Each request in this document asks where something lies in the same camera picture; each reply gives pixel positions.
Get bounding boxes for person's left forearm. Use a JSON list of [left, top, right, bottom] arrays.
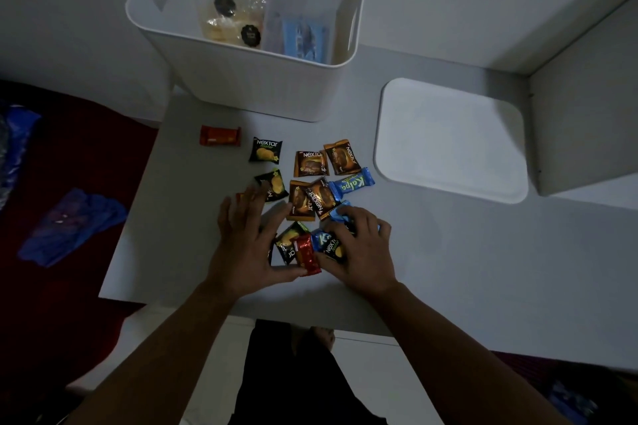
[[65, 281, 236, 425]]

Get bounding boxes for small bottle with black cap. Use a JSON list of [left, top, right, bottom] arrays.
[[233, 11, 265, 50], [201, 0, 240, 40]]

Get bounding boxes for person's left hand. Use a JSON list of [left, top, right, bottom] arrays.
[[206, 185, 309, 300]]

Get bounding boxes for person's right hand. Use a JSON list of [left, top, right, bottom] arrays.
[[316, 206, 399, 299]]

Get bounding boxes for crumpled blue plastic bag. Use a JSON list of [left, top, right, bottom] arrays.
[[17, 188, 128, 269]]

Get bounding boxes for red snack packet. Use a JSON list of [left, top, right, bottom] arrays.
[[200, 125, 242, 147], [292, 234, 323, 277]]

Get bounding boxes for brown snack packet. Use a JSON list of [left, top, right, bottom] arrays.
[[293, 150, 330, 178], [305, 177, 343, 221], [323, 139, 362, 176], [286, 180, 316, 222]]

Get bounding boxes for black and yellow snack packet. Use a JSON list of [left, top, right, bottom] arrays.
[[319, 233, 351, 264], [254, 169, 289, 203], [249, 137, 283, 164], [273, 221, 311, 265]]

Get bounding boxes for person's foot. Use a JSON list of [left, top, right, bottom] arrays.
[[291, 325, 336, 356]]

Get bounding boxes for light blue flat packet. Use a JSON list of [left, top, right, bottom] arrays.
[[281, 16, 333, 65]]

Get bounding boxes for white rectangular tray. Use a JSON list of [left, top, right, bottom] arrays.
[[374, 78, 529, 205]]

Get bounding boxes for dark red bedsheet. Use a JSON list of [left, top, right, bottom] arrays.
[[0, 80, 160, 405]]

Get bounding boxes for blue plastic sheet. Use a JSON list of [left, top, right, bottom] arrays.
[[0, 105, 42, 209]]

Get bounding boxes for person's right forearm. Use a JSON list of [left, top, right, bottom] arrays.
[[371, 282, 570, 425]]

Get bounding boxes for black shorts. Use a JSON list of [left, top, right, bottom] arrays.
[[230, 319, 390, 425]]

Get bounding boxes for white plastic storage basket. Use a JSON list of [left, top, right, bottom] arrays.
[[126, 0, 369, 123]]

